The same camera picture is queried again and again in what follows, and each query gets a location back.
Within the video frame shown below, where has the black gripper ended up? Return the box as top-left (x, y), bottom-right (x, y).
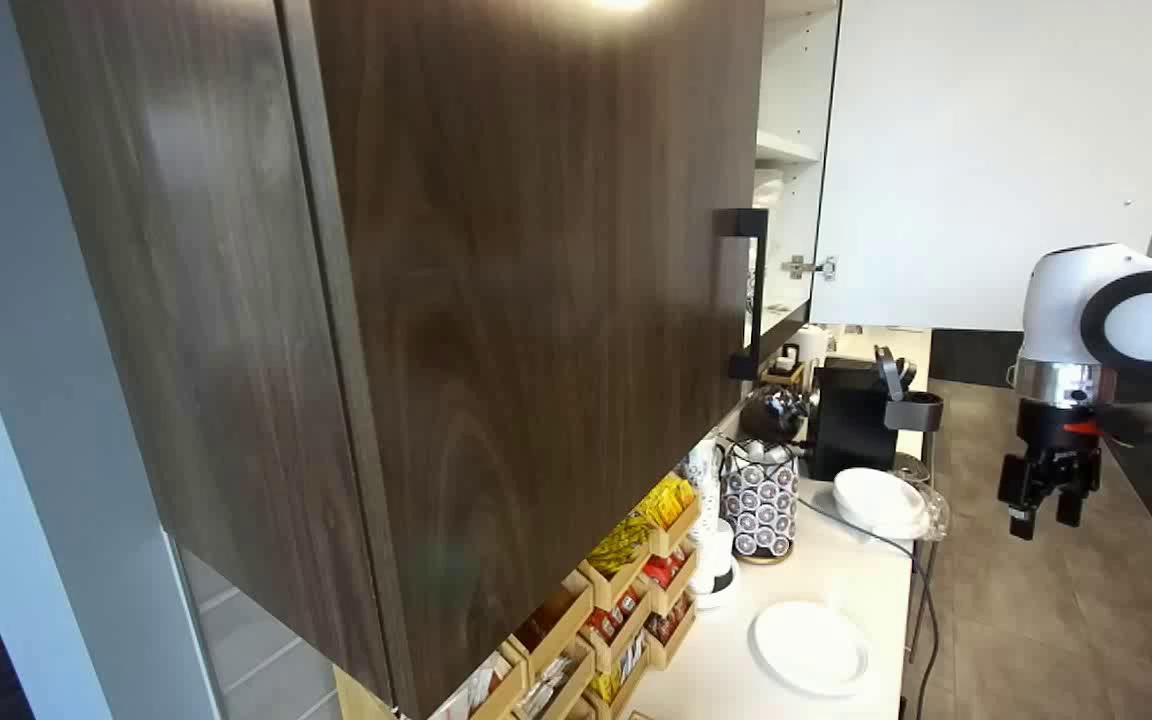
top-left (996, 394), bottom-right (1111, 543)

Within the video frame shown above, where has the metal cabinet hinge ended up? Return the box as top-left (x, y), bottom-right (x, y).
top-left (780, 249), bottom-right (839, 283)

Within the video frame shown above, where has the white open cabinet door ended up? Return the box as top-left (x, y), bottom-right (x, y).
top-left (810, 0), bottom-right (1152, 336)

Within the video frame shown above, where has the white cabinet with wood edge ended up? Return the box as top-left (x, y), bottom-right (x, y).
top-left (747, 0), bottom-right (846, 366)

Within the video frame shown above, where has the wide dark wood cabinet door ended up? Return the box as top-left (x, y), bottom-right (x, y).
top-left (307, 0), bottom-right (769, 720)

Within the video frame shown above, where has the narrow dark wood cabinet door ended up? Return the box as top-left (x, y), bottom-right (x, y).
top-left (9, 0), bottom-right (394, 700)

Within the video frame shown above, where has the white bowl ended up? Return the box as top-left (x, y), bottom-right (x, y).
top-left (826, 465), bottom-right (936, 543)

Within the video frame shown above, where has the black coffee machine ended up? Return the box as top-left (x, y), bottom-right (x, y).
top-left (803, 344), bottom-right (946, 482)

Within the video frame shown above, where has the white round plate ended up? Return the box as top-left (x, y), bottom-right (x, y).
top-left (743, 597), bottom-right (877, 700)

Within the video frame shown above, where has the white small mug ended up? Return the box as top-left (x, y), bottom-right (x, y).
top-left (792, 325), bottom-right (835, 381)

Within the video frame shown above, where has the patterned ceramic canister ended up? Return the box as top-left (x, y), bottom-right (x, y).
top-left (717, 437), bottom-right (803, 563)

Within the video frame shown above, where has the chrome capsule holder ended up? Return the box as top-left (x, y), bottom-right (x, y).
top-left (736, 381), bottom-right (815, 453)

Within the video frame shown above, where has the white bottle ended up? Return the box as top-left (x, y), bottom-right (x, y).
top-left (677, 443), bottom-right (741, 598)

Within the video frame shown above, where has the wooden tea bag rack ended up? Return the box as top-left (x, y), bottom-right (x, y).
top-left (429, 466), bottom-right (707, 720)

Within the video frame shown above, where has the wire basket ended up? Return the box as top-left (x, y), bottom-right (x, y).
top-left (795, 473), bottom-right (956, 551)

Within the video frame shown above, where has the black power cable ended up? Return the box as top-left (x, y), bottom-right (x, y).
top-left (900, 533), bottom-right (942, 720)

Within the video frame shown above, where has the black cabinet door handle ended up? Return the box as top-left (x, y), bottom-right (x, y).
top-left (712, 203), bottom-right (774, 385)

